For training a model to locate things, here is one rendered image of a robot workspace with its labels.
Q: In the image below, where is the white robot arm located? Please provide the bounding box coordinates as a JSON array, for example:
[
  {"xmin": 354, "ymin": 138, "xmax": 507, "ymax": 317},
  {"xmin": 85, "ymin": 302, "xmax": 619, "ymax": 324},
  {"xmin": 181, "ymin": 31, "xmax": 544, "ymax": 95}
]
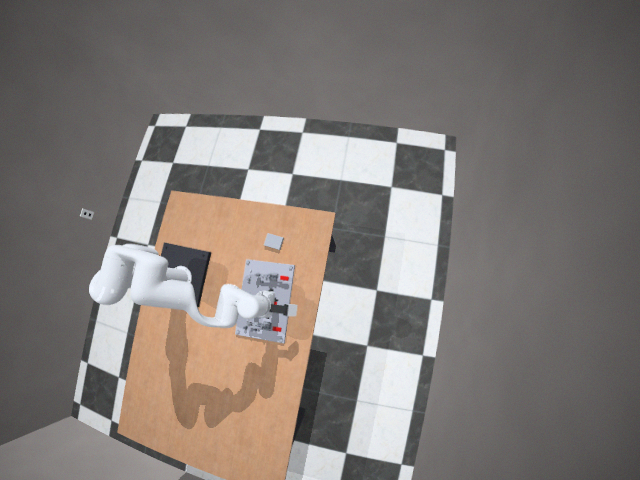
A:
[{"xmin": 89, "ymin": 244, "xmax": 298, "ymax": 328}]

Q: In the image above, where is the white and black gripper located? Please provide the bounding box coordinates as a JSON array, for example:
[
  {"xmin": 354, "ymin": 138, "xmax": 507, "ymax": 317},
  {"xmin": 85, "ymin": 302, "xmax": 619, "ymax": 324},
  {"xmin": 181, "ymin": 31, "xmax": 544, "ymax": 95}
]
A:
[{"xmin": 260, "ymin": 289, "xmax": 278, "ymax": 319}]

